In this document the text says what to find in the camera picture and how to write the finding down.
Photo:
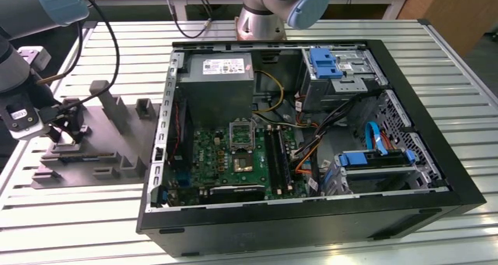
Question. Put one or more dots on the grey power supply unit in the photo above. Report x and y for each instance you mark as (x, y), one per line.
(214, 92)

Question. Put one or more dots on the wooden cabinet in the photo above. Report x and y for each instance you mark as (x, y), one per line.
(459, 14)

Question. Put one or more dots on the green motherboard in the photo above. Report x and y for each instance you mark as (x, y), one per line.
(210, 160)

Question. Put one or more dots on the black PC case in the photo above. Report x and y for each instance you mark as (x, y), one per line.
(311, 230)

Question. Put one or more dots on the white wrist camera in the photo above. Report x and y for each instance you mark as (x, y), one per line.
(23, 132)

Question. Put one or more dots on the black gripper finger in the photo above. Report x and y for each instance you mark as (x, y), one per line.
(55, 133)
(81, 128)

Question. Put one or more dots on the metal drive cage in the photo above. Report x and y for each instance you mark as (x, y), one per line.
(347, 87)

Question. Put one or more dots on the CPU socket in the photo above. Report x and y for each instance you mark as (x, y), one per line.
(243, 164)

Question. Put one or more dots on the hard disk in blue carrier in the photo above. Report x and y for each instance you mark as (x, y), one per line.
(356, 159)

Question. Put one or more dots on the grey parts rack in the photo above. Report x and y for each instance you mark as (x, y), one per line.
(106, 148)

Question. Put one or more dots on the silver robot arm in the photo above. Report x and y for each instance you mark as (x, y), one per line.
(258, 20)

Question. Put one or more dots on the blue card latch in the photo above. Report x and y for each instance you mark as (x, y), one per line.
(164, 197)

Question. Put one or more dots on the black graphics card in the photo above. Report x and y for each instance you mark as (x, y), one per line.
(238, 192)

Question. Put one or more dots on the blue plastic drive carrier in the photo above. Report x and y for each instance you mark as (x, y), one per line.
(323, 62)

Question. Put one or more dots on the metal disk bay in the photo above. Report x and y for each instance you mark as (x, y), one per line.
(381, 170)

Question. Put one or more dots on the black RAM slot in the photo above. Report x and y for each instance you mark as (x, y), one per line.
(283, 160)
(272, 160)

